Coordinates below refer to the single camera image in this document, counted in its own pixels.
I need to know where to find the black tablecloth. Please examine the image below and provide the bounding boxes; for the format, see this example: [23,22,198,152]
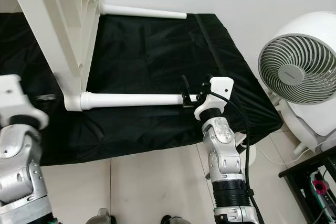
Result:
[0,12,284,166]

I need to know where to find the robot right leg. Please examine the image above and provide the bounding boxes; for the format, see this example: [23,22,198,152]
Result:
[160,215,192,224]

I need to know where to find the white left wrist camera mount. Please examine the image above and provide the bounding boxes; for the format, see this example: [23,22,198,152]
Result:
[0,74,49,129]

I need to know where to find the pink green floor item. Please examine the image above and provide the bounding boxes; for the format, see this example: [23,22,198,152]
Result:
[310,172,329,196]

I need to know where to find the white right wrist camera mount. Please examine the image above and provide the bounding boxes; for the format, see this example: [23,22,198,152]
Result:
[194,77,235,121]

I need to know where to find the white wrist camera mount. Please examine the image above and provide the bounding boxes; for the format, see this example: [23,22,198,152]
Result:
[194,77,235,121]
[0,74,49,129]

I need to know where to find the robot leg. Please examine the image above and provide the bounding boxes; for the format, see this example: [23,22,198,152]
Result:
[160,215,192,224]
[87,208,116,224]

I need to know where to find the robot left leg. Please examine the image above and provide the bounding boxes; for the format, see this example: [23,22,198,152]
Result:
[87,208,116,224]

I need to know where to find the round extension cord reel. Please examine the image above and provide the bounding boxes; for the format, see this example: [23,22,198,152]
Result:
[240,132,258,165]

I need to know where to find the white plastic table top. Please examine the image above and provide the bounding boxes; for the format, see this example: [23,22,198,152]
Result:
[5,0,103,112]

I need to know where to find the white floor fan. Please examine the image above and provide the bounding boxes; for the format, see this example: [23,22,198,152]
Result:
[258,10,336,155]

